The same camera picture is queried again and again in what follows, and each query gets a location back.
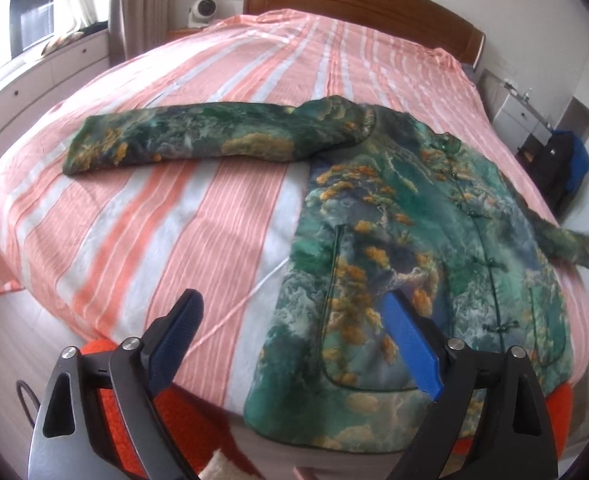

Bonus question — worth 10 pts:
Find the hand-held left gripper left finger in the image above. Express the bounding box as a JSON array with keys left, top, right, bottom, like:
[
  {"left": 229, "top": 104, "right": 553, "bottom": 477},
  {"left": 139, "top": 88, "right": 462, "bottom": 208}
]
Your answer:
[{"left": 27, "top": 288, "right": 205, "bottom": 480}]

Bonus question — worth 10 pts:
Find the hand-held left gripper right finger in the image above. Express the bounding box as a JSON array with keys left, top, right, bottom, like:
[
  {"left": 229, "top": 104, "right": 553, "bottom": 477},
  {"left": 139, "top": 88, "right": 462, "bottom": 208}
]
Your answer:
[{"left": 381, "top": 287, "right": 560, "bottom": 480}]

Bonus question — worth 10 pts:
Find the green printed jacket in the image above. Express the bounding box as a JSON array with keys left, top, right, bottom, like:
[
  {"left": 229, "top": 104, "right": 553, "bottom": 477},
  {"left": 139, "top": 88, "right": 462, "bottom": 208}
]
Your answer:
[{"left": 62, "top": 95, "right": 589, "bottom": 453}]

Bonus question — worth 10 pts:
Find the black bag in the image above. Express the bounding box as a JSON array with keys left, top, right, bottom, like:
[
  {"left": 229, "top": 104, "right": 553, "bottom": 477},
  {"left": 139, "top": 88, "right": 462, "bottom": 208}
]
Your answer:
[{"left": 518, "top": 132, "right": 582, "bottom": 213}]

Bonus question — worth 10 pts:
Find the white nightstand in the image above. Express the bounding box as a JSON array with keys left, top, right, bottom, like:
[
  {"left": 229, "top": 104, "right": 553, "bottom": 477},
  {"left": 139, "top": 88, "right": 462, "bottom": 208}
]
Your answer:
[{"left": 491, "top": 79, "right": 556, "bottom": 147}]

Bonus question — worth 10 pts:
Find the brown curtain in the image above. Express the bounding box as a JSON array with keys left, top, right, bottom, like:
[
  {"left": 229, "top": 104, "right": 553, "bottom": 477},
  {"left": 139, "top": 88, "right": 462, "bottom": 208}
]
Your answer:
[{"left": 108, "top": 0, "right": 178, "bottom": 67}]

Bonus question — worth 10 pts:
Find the white drawer cabinet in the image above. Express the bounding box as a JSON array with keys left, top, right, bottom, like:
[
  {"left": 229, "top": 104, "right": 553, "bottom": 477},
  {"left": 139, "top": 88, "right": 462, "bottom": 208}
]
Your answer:
[{"left": 0, "top": 30, "right": 114, "bottom": 163}]

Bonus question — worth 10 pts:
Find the blue cloth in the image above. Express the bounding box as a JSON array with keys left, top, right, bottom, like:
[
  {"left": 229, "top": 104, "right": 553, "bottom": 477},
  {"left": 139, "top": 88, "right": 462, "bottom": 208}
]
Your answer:
[{"left": 553, "top": 129, "right": 589, "bottom": 193}]

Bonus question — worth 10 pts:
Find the pink white striped bed sheet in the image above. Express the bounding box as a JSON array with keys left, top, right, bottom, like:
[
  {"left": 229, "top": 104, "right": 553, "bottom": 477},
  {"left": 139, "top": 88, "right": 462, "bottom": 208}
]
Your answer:
[{"left": 0, "top": 8, "right": 589, "bottom": 408}]

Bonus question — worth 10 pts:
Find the window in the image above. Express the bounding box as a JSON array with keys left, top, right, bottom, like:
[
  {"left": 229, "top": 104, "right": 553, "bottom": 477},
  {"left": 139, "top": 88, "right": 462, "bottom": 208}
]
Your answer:
[{"left": 0, "top": 0, "right": 111, "bottom": 73}]

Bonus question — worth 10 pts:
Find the black cable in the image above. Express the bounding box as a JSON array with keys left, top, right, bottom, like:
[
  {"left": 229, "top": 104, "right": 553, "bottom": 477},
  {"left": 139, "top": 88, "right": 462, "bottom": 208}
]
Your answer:
[{"left": 16, "top": 381, "right": 41, "bottom": 417}]

